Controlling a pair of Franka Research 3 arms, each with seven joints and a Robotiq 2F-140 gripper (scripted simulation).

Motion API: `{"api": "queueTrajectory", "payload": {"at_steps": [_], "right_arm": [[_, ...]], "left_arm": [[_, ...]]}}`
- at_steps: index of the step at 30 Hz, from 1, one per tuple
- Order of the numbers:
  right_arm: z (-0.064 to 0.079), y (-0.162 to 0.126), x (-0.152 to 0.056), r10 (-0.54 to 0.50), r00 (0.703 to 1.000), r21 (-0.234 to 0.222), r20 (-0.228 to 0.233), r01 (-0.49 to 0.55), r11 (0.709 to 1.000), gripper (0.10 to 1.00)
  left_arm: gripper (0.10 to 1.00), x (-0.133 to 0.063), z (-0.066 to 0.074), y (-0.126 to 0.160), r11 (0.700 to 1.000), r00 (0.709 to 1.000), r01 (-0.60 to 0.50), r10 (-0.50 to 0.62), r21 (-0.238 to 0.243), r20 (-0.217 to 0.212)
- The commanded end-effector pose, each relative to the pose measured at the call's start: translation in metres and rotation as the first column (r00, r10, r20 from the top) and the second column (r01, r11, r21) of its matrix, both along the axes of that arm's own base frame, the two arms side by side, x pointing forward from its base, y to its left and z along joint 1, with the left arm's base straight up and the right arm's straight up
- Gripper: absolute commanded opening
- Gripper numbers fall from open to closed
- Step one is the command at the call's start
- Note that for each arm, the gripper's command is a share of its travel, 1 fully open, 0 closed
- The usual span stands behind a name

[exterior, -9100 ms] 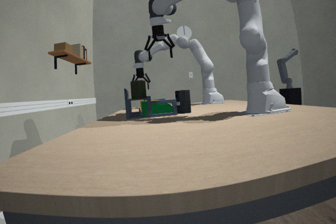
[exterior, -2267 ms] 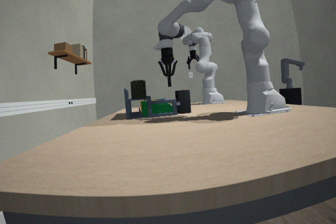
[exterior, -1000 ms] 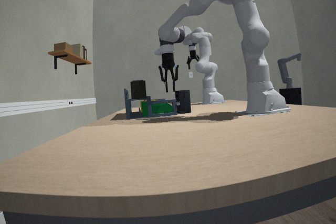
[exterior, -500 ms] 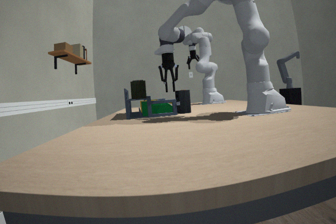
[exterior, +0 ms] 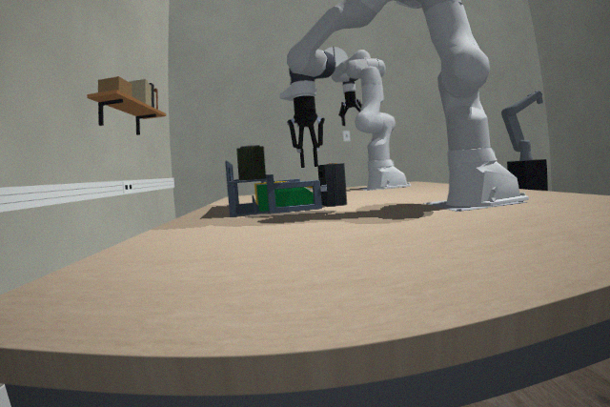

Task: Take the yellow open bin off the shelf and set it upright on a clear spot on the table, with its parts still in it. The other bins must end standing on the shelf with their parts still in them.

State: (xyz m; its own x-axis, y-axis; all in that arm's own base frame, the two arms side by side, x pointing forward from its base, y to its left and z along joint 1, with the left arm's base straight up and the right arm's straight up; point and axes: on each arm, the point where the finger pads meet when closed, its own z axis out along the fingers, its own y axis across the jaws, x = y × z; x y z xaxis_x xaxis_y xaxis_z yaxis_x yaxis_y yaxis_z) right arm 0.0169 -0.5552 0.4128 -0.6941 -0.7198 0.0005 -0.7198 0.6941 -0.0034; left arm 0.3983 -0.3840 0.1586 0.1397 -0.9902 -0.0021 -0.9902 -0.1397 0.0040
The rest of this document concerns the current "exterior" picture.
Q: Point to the green open bin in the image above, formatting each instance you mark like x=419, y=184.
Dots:
x=285, y=197

